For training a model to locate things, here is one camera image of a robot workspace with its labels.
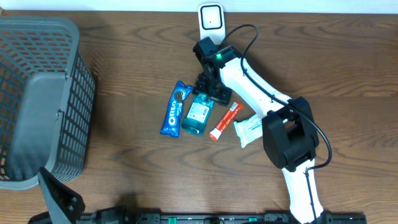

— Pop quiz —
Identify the blue mouthwash bottle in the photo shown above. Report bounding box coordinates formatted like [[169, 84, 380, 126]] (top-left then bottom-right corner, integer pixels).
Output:
[[182, 93, 215, 135]]

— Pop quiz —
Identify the red Nescafe stick sachet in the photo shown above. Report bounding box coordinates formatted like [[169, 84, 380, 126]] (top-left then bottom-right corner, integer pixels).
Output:
[[209, 101, 243, 141]]

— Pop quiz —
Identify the blue Oreo cookie pack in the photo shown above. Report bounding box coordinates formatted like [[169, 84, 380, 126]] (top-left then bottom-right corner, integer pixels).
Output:
[[160, 81, 193, 138]]

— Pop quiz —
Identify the white wet wipes pack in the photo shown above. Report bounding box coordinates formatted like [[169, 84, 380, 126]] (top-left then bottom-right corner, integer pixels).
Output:
[[234, 114, 262, 148]]

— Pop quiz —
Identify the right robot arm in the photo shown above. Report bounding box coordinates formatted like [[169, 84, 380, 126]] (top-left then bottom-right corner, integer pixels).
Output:
[[193, 37, 323, 223]]

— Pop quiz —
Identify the white barcode scanner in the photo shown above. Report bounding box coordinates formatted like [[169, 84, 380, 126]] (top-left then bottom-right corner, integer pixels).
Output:
[[198, 2, 226, 45]]

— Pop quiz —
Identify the grey plastic mesh basket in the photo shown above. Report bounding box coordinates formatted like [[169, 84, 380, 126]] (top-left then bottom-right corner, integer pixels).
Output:
[[1, 16, 96, 190]]

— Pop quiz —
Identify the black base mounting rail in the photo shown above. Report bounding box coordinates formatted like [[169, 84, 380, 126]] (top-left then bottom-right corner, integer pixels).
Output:
[[77, 212, 368, 224]]

